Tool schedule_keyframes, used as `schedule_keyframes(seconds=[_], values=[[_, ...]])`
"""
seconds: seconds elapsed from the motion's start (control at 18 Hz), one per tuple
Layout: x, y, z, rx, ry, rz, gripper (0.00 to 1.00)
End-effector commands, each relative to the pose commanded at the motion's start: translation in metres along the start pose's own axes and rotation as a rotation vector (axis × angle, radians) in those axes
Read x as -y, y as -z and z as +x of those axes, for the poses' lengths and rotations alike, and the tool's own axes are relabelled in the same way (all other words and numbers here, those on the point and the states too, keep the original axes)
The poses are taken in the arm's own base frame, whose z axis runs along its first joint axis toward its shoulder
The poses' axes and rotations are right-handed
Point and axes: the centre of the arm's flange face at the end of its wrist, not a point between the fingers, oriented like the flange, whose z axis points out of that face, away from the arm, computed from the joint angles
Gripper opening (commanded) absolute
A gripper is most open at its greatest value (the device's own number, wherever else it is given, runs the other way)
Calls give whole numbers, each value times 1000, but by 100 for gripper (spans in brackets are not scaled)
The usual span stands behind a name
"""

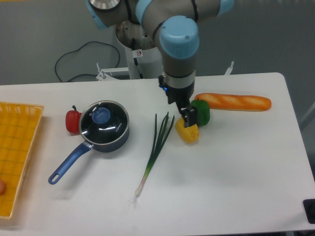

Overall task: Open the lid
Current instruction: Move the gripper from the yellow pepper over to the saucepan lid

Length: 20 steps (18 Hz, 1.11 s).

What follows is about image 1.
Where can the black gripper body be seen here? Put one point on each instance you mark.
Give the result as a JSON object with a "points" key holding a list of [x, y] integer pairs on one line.
{"points": [[178, 91]]}

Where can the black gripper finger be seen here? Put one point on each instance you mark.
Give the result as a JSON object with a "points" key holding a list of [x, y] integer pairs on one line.
{"points": [[192, 116], [185, 114]]}

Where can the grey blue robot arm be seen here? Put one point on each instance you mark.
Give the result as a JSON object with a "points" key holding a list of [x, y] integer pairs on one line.
{"points": [[161, 39]]}

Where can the glass lid blue knob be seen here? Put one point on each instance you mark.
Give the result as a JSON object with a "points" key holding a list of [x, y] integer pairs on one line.
{"points": [[103, 122]]}

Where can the green bell pepper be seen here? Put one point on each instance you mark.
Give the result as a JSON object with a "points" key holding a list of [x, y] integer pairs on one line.
{"points": [[203, 111]]}

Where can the yellow bell pepper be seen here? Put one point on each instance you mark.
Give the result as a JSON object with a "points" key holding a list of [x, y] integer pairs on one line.
{"points": [[188, 134]]}

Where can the green spring onion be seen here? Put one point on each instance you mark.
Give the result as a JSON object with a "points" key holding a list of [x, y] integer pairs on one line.
{"points": [[160, 136]]}

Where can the orange baguette bread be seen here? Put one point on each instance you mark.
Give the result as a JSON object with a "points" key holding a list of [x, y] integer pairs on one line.
{"points": [[233, 102]]}

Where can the red bell pepper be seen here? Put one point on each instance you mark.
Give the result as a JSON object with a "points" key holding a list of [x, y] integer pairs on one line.
{"points": [[72, 120]]}

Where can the black object table corner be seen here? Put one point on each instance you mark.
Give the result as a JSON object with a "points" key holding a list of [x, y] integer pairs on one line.
{"points": [[309, 207]]}

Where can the yellow woven basket tray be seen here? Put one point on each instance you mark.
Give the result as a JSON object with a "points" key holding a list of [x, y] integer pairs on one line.
{"points": [[18, 126]]}

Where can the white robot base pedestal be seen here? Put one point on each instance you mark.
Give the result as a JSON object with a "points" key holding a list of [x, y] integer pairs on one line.
{"points": [[144, 60]]}

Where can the blue saucepan with handle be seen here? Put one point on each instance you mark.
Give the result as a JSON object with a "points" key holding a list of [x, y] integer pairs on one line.
{"points": [[83, 148]]}

